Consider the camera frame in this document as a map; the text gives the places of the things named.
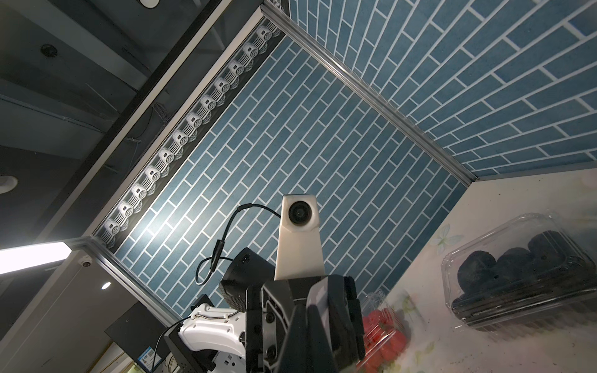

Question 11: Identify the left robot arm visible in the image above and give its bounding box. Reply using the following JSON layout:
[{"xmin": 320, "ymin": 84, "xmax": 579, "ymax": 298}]
[{"xmin": 164, "ymin": 248, "xmax": 365, "ymax": 372}]

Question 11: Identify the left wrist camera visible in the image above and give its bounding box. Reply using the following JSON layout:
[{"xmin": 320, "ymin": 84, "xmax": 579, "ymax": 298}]
[{"xmin": 275, "ymin": 194, "xmax": 325, "ymax": 281}]

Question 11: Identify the clear box of blackberries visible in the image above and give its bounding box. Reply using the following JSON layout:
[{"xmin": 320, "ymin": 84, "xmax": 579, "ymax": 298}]
[{"xmin": 442, "ymin": 213, "xmax": 596, "ymax": 337}]

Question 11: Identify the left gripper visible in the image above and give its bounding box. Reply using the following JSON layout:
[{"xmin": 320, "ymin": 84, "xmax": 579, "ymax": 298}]
[{"xmin": 245, "ymin": 275, "xmax": 365, "ymax": 372}]

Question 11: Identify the clear box of red berries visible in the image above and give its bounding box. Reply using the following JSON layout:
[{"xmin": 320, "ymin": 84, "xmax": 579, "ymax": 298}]
[{"xmin": 357, "ymin": 291, "xmax": 408, "ymax": 372}]

